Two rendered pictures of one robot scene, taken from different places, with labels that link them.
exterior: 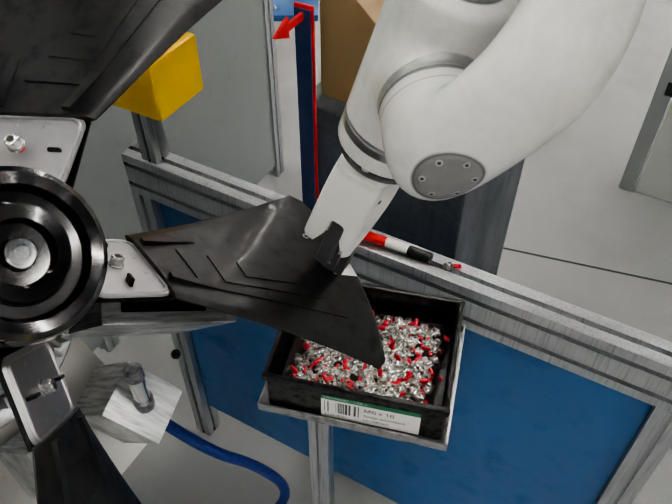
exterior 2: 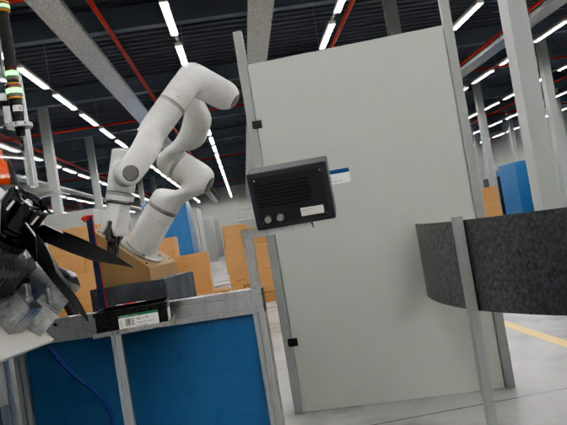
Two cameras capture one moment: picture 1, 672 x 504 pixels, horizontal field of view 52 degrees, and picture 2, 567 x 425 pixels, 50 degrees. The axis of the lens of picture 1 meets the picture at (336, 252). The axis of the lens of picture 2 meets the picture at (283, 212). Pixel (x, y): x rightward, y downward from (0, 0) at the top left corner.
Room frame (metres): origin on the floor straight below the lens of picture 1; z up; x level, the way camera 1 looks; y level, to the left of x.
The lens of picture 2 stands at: (-1.43, 0.18, 1.04)
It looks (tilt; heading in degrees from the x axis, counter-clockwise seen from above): 2 degrees up; 339
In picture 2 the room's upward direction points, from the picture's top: 9 degrees counter-clockwise
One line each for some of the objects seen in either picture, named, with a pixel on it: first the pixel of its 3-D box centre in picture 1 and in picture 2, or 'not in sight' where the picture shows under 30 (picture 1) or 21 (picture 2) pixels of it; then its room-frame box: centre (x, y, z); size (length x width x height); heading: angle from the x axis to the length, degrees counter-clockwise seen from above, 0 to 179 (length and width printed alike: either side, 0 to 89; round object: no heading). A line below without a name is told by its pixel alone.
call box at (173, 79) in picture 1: (135, 67); not in sight; (0.89, 0.29, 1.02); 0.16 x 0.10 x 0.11; 61
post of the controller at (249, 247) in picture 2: not in sight; (251, 259); (0.48, -0.43, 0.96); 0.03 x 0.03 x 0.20; 61
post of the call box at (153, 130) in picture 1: (148, 125); not in sight; (0.89, 0.29, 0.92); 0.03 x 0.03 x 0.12; 61
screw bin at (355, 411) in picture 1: (366, 353); (134, 316); (0.51, -0.04, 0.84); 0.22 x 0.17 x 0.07; 77
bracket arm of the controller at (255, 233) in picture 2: not in sight; (277, 228); (0.43, -0.52, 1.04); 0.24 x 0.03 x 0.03; 61
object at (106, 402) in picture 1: (126, 403); (41, 314); (0.40, 0.22, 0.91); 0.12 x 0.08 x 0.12; 61
